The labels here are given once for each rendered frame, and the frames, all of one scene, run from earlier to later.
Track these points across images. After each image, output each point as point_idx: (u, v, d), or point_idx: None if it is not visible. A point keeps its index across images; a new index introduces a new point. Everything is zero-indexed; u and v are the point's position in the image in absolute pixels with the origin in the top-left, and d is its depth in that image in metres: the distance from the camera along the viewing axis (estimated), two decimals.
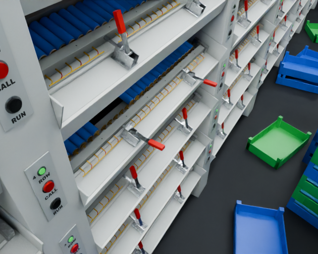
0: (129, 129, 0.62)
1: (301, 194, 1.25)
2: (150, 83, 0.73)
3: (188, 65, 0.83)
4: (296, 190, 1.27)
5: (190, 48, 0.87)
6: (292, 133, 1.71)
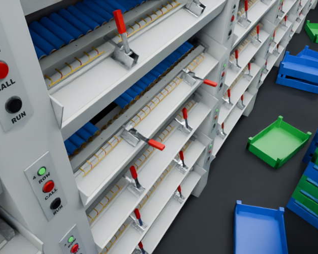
0: (129, 129, 0.62)
1: (301, 194, 1.25)
2: (150, 83, 0.73)
3: (188, 65, 0.83)
4: (296, 190, 1.27)
5: (190, 48, 0.87)
6: (292, 133, 1.71)
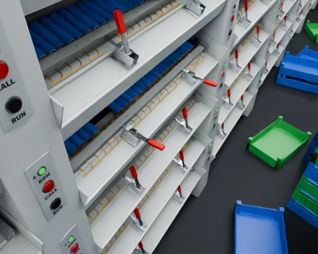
0: (129, 129, 0.62)
1: (301, 194, 1.25)
2: (150, 83, 0.73)
3: (188, 65, 0.83)
4: (296, 190, 1.27)
5: (190, 48, 0.87)
6: (292, 133, 1.71)
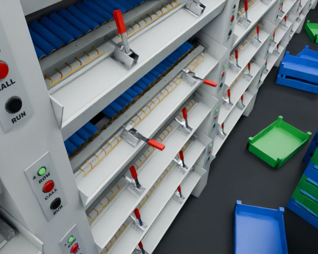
0: (129, 129, 0.62)
1: (301, 194, 1.25)
2: (150, 83, 0.73)
3: (188, 65, 0.83)
4: (296, 190, 1.27)
5: (190, 48, 0.87)
6: (292, 133, 1.71)
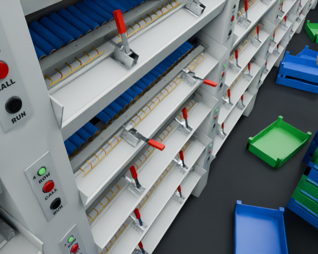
0: (129, 129, 0.62)
1: (301, 194, 1.25)
2: (150, 83, 0.73)
3: (188, 65, 0.83)
4: (296, 190, 1.27)
5: (190, 48, 0.87)
6: (292, 133, 1.71)
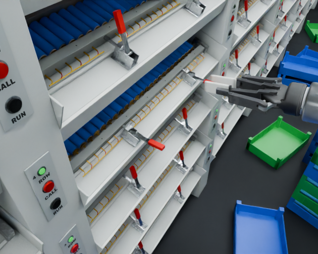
0: (129, 129, 0.62)
1: (301, 194, 1.25)
2: (150, 83, 0.73)
3: (188, 65, 0.83)
4: (296, 190, 1.27)
5: (190, 48, 0.87)
6: (292, 133, 1.71)
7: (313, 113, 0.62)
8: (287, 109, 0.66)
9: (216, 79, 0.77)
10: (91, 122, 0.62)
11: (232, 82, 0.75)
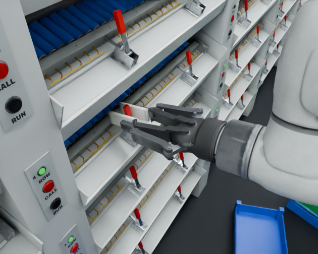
0: None
1: None
2: (145, 79, 0.73)
3: (182, 61, 0.83)
4: None
5: (186, 45, 0.87)
6: None
7: (227, 164, 0.46)
8: (199, 154, 0.49)
9: None
10: None
11: (144, 113, 0.59)
